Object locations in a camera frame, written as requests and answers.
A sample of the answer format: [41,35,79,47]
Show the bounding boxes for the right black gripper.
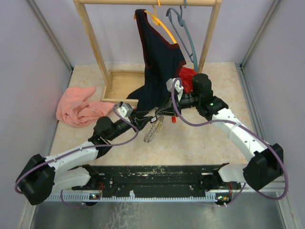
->
[155,91,201,117]

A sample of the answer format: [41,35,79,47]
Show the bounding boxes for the wooden clothes rack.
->
[74,0,222,105]

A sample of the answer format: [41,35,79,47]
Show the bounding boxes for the pink cloth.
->
[55,86,114,127]

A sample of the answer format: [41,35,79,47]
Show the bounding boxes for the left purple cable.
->
[14,102,140,209]

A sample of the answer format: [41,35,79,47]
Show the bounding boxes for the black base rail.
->
[72,165,241,198]

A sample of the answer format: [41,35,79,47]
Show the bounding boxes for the black key tag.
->
[150,116,158,123]

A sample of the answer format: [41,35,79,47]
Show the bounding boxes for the grey-blue hanger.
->
[165,0,198,72]

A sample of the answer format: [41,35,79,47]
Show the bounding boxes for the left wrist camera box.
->
[117,102,133,118]

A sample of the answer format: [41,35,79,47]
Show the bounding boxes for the red cloth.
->
[179,67,196,93]

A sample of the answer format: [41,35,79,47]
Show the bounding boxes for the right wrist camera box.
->
[166,78,183,94]

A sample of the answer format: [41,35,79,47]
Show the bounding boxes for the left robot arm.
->
[14,111,153,206]

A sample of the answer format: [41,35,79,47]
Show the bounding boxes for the yellow hanger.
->
[143,5,177,44]

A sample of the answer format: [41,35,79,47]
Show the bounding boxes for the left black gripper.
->
[107,109,153,141]

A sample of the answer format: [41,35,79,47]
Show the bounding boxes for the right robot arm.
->
[156,73,284,191]

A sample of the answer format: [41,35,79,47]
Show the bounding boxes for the dark navy vest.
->
[127,9,186,111]

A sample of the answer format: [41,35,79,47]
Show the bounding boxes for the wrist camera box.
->
[166,78,183,94]
[117,102,133,118]

